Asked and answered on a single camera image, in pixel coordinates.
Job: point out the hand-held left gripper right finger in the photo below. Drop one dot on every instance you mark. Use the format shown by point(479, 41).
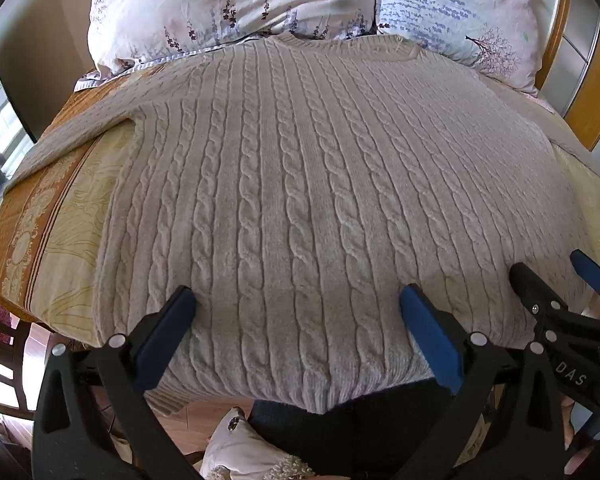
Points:
point(430, 340)

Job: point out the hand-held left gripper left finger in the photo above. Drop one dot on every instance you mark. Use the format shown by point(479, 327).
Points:
point(166, 340)

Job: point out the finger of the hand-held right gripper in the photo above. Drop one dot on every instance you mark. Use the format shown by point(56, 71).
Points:
point(592, 270)
point(532, 287)

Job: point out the person's dark pants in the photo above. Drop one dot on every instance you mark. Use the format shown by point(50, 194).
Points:
point(340, 435)

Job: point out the yellow orange patterned bed sheet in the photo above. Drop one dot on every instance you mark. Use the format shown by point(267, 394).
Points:
point(55, 240)

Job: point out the dark wooden chair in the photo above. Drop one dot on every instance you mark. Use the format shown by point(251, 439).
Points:
point(17, 360)

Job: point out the wooden headboard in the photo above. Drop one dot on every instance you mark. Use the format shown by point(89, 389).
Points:
point(597, 85)

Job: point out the tree print pillow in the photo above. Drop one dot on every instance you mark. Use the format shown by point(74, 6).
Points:
point(455, 15)

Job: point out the pink satin floral pillow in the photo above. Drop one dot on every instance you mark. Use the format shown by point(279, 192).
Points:
point(205, 0)

